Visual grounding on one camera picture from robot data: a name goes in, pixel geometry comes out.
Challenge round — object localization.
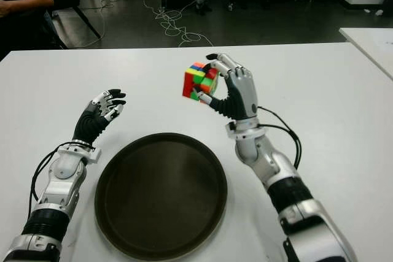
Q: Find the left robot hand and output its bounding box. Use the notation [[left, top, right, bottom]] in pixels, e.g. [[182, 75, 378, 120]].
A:
[[72, 88, 127, 149]]

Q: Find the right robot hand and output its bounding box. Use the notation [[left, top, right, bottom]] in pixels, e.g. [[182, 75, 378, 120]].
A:
[[193, 53, 259, 121]]

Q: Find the multicoloured Rubik's cube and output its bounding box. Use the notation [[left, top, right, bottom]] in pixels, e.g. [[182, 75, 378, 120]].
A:
[[181, 61, 220, 103]]

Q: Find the dark brown round plate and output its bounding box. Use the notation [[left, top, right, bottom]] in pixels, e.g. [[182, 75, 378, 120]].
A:
[[94, 132, 228, 261]]

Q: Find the white side table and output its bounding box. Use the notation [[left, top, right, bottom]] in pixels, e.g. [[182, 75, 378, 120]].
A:
[[338, 27, 393, 80]]

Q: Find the seated person in black shirt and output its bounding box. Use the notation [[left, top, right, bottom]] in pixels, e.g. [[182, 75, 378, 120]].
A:
[[0, 0, 62, 57]]

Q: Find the tangled white floor cable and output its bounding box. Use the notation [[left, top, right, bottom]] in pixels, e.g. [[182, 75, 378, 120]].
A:
[[142, 0, 214, 48]]

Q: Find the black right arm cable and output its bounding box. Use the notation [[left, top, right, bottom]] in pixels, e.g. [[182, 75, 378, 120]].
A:
[[257, 106, 303, 169]]

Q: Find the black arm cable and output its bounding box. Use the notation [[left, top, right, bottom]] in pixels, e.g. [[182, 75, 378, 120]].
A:
[[257, 106, 303, 169], [26, 142, 95, 214]]

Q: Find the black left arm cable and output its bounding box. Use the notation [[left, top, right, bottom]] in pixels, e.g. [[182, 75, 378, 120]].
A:
[[26, 142, 95, 214]]

